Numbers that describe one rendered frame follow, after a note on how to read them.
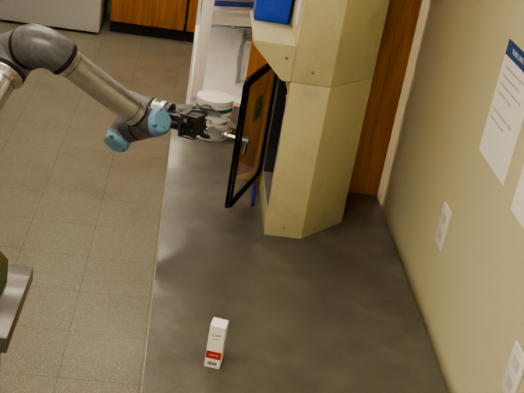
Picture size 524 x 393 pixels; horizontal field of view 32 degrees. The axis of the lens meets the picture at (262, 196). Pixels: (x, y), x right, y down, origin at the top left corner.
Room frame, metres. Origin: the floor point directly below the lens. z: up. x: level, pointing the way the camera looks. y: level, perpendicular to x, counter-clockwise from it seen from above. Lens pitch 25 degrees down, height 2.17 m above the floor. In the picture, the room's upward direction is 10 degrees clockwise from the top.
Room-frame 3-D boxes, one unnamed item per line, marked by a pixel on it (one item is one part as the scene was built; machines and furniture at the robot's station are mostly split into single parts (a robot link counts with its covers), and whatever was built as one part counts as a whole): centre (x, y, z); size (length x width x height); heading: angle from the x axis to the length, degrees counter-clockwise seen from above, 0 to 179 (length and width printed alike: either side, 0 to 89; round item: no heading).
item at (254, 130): (2.53, 0.06, 1.19); 0.30 x 0.01 x 0.40; 166
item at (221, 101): (3.07, 0.22, 1.02); 0.13 x 0.13 x 0.15
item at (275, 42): (2.53, 0.05, 1.46); 0.32 x 0.12 x 0.10; 7
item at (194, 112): (2.50, 0.26, 1.20); 0.12 x 0.09 x 0.08; 75
